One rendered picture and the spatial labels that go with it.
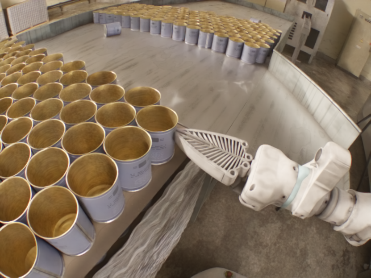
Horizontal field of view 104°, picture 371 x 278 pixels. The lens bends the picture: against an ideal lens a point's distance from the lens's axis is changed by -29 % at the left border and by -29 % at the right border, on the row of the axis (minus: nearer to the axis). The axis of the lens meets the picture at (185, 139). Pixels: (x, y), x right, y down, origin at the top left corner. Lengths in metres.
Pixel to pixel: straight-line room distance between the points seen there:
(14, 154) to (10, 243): 0.15
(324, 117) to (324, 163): 0.43
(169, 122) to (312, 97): 0.51
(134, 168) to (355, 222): 0.34
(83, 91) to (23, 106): 0.14
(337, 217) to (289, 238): 1.40
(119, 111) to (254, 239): 1.40
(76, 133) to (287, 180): 0.32
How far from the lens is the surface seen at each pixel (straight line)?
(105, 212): 0.28
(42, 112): 0.44
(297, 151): 0.54
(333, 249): 2.00
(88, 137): 0.35
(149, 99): 0.42
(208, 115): 0.53
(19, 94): 0.53
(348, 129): 0.65
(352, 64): 6.74
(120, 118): 0.39
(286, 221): 1.78
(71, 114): 0.40
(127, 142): 0.33
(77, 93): 0.46
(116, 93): 0.43
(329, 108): 0.68
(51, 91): 0.49
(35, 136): 0.37
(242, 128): 0.52
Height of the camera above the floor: 1.40
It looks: 46 degrees down
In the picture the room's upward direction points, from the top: 8 degrees clockwise
